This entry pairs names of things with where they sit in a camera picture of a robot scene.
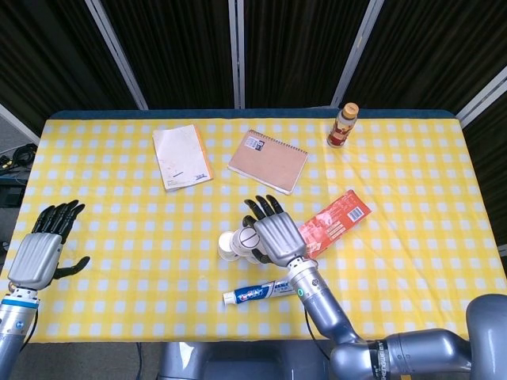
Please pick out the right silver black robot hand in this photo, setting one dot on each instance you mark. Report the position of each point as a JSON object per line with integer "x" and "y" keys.
{"x": 279, "y": 237}

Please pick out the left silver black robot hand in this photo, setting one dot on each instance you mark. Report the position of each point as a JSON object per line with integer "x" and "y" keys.
{"x": 35, "y": 257}

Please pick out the white paper cup with line mark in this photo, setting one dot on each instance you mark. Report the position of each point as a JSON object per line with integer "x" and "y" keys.
{"x": 247, "y": 239}

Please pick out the orange cardboard box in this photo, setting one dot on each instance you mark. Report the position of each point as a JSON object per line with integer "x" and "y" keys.
{"x": 336, "y": 221}

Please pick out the blue white toothpaste tube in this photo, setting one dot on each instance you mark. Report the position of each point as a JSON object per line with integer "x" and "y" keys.
{"x": 253, "y": 293}

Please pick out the black equipment box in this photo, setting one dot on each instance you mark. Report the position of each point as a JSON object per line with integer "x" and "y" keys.
{"x": 10, "y": 194}

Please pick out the brown spiral notebook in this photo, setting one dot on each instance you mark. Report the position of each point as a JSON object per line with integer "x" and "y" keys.
{"x": 269, "y": 162}

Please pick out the yellow checked tablecloth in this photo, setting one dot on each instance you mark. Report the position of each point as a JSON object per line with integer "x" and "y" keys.
{"x": 138, "y": 237}

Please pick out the red labelled drink bottle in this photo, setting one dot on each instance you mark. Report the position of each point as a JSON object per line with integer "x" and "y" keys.
{"x": 340, "y": 128}

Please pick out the white booklet with orange spine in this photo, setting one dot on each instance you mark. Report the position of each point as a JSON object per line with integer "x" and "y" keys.
{"x": 180, "y": 158}

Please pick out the grey robot torso base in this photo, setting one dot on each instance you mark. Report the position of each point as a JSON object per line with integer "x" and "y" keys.
{"x": 237, "y": 362}

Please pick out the black fabric partition panel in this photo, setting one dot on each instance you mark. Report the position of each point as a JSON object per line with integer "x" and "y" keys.
{"x": 297, "y": 51}
{"x": 174, "y": 51}
{"x": 435, "y": 47}
{"x": 47, "y": 51}
{"x": 489, "y": 166}

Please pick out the silver partition frame post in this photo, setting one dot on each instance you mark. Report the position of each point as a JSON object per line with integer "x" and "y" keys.
{"x": 481, "y": 95}
{"x": 236, "y": 51}
{"x": 117, "y": 51}
{"x": 356, "y": 51}
{"x": 17, "y": 124}

